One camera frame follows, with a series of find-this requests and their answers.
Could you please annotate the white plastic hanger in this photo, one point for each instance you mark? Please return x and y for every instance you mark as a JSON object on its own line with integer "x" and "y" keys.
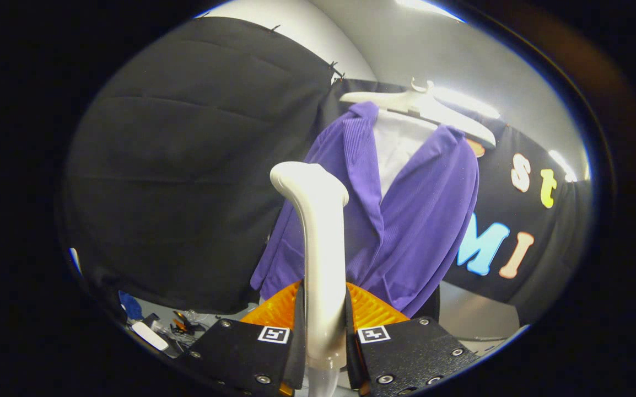
{"x": 406, "y": 102}

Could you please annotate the blue cloth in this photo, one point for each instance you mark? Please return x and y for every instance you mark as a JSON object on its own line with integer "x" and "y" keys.
{"x": 129, "y": 306}

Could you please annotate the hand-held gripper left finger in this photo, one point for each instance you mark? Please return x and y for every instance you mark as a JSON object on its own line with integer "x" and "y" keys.
{"x": 241, "y": 353}

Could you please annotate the purple jacket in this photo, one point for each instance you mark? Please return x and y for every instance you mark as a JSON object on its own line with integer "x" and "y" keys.
{"x": 422, "y": 220}

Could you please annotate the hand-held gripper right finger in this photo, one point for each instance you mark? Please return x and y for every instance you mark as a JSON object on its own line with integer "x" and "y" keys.
{"x": 406, "y": 358}

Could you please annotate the orange and black tool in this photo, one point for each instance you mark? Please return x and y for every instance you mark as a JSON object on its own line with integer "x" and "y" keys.
{"x": 181, "y": 322}

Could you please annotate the white oblong box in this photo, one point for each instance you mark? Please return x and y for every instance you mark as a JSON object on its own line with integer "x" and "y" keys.
{"x": 150, "y": 336}

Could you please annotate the white garment steamer nozzle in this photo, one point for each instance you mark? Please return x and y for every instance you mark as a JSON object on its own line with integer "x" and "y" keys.
{"x": 323, "y": 248}

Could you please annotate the white inner shirt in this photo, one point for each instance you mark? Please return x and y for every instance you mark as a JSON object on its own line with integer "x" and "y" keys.
{"x": 398, "y": 149}

